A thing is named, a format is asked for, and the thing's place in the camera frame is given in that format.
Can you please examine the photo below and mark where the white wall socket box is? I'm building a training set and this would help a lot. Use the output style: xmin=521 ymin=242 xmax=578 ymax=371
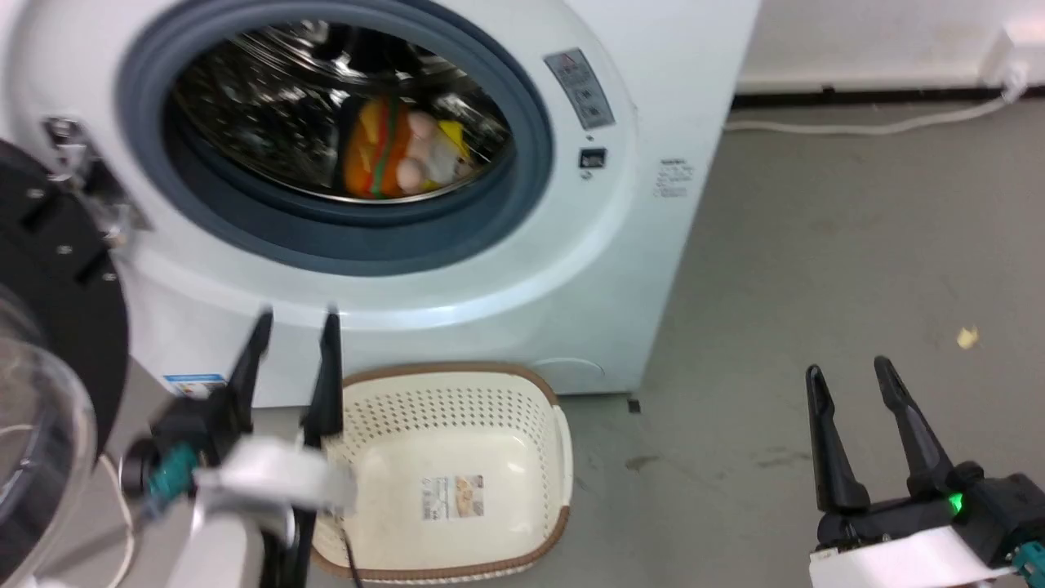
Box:
xmin=980 ymin=20 xmax=1045 ymax=92

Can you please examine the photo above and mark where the grey warning sticker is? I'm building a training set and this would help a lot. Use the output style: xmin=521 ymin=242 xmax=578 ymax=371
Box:
xmin=544 ymin=48 xmax=616 ymax=131

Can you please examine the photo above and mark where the black washer door with glass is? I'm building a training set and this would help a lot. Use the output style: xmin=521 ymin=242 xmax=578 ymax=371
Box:
xmin=0 ymin=139 xmax=131 ymax=588

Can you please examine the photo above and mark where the orange and green plush toy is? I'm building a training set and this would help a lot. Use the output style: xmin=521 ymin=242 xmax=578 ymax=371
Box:
xmin=343 ymin=96 xmax=411 ymax=200

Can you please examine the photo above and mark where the grey rubber door gasket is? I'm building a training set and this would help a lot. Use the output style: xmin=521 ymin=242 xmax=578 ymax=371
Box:
xmin=117 ymin=0 xmax=556 ymax=277

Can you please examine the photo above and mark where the paper label in basket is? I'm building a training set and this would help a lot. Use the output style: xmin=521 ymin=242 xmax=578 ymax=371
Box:
xmin=420 ymin=474 xmax=486 ymax=521

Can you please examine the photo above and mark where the blue energy label sticker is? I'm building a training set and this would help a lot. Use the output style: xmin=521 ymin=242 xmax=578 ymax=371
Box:
xmin=162 ymin=373 xmax=227 ymax=400

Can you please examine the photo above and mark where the cream perforated laundry basket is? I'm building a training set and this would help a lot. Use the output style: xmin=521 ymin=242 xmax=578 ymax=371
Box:
xmin=309 ymin=362 xmax=574 ymax=584

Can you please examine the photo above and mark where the white front-load washing machine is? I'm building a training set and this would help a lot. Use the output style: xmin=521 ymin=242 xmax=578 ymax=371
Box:
xmin=0 ymin=0 xmax=764 ymax=409

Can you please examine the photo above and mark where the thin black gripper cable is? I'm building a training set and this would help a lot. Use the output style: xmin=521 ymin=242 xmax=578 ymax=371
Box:
xmin=336 ymin=506 xmax=365 ymax=588

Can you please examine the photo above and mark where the black baseboard strip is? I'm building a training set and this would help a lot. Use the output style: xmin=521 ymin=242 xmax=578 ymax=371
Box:
xmin=731 ymin=85 xmax=1012 ymax=110

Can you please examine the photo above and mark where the white power cable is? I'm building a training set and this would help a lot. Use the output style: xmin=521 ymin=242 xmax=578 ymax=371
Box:
xmin=723 ymin=80 xmax=1025 ymax=136

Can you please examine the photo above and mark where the yellow plush toy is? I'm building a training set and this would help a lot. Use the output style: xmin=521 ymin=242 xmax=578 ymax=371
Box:
xmin=437 ymin=120 xmax=474 ymax=164

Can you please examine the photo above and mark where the metal washer door hinge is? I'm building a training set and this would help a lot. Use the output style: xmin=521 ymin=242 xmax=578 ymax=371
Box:
xmin=41 ymin=114 xmax=153 ymax=246

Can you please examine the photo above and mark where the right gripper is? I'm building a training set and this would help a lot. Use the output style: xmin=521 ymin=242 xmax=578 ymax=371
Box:
xmin=805 ymin=355 xmax=1045 ymax=588

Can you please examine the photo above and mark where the pink plush toy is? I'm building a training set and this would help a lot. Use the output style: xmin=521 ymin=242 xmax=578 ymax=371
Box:
xmin=396 ymin=109 xmax=448 ymax=194

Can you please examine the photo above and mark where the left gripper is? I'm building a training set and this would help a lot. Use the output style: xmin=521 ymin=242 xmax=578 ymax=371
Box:
xmin=121 ymin=310 xmax=360 ymax=514

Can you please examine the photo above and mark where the thin white cable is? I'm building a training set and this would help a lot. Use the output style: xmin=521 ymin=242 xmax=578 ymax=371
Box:
xmin=96 ymin=454 xmax=138 ymax=588

